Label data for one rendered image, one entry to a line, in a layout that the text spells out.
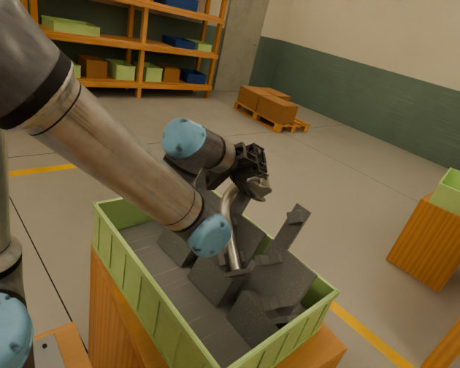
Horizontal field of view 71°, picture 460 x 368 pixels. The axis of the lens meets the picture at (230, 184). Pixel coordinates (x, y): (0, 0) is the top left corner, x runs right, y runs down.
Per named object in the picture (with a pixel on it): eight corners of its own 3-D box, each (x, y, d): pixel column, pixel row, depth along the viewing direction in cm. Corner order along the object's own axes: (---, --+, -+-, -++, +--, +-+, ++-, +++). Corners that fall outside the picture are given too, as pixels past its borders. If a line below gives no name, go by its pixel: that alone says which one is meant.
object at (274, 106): (233, 108, 606) (238, 85, 586) (263, 109, 656) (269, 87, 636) (276, 133, 529) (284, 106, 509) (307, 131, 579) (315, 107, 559)
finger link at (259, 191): (280, 204, 81) (262, 180, 76) (259, 209, 84) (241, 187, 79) (280, 196, 83) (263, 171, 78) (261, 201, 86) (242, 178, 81)
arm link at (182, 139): (150, 146, 61) (173, 106, 59) (188, 160, 69) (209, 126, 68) (172, 166, 56) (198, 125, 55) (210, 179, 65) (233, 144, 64)
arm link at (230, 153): (198, 173, 67) (194, 138, 70) (211, 177, 71) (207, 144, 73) (228, 162, 64) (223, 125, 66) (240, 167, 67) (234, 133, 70)
